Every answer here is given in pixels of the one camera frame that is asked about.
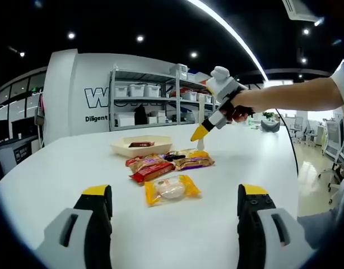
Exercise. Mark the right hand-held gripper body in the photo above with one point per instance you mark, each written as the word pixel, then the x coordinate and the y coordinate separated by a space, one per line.
pixel 221 84

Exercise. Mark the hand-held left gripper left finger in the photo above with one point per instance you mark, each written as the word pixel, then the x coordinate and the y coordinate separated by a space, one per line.
pixel 100 238

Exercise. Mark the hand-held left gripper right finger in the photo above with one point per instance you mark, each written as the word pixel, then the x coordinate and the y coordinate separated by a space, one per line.
pixel 249 238

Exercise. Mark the white food tongs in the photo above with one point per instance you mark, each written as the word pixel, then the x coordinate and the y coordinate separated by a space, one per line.
pixel 201 145

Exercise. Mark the brown purple-label food packet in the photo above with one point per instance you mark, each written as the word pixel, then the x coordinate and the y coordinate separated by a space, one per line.
pixel 194 162
pixel 146 162

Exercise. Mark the black food packet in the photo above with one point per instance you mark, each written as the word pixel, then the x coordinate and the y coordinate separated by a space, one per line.
pixel 173 157

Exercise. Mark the cream food container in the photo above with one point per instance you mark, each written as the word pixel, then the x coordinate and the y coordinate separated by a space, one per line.
pixel 155 150

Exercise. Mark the red food packet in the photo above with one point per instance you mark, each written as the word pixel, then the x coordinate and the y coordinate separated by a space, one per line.
pixel 155 173
pixel 142 144

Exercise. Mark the yellow bun food packet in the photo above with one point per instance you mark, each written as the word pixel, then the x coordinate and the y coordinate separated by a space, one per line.
pixel 172 190

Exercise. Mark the person's right hand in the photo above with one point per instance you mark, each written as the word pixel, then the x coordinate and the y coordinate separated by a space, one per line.
pixel 247 101

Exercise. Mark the white storage box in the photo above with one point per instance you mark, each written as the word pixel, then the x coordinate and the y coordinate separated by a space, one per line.
pixel 121 91
pixel 189 96
pixel 204 98
pixel 153 91
pixel 137 90

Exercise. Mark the translucent crate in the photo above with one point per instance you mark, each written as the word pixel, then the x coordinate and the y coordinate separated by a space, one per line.
pixel 180 71

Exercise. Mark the dark grey pouch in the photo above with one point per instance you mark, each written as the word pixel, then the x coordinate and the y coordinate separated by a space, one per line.
pixel 270 127

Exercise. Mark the curved ceiling light strip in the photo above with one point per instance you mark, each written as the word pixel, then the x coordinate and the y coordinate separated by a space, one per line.
pixel 230 28

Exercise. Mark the person's trouser leg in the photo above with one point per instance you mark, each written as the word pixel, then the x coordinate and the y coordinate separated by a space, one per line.
pixel 317 227

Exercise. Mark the black bag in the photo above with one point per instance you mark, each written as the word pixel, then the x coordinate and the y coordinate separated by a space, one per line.
pixel 141 115

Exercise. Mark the grey metal shelving rack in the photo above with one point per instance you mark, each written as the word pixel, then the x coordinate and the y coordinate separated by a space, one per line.
pixel 144 74

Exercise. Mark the white office chair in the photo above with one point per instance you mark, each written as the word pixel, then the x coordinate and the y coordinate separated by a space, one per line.
pixel 311 131
pixel 340 151
pixel 297 127

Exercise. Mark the white carton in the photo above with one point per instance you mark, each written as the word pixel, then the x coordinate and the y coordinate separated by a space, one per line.
pixel 125 119

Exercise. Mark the ceiling spotlights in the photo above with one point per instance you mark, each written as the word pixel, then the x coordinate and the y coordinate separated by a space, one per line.
pixel 139 38

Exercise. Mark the ceiling air conditioner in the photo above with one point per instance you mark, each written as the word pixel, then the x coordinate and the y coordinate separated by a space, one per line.
pixel 299 9

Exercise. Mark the grey counter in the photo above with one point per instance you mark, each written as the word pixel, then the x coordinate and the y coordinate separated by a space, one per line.
pixel 9 151

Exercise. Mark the black monitor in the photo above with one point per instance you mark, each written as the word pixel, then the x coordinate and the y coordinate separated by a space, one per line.
pixel 1 131
pixel 23 128

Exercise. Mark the coat stand with bags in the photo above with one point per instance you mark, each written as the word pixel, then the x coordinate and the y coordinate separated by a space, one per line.
pixel 39 117

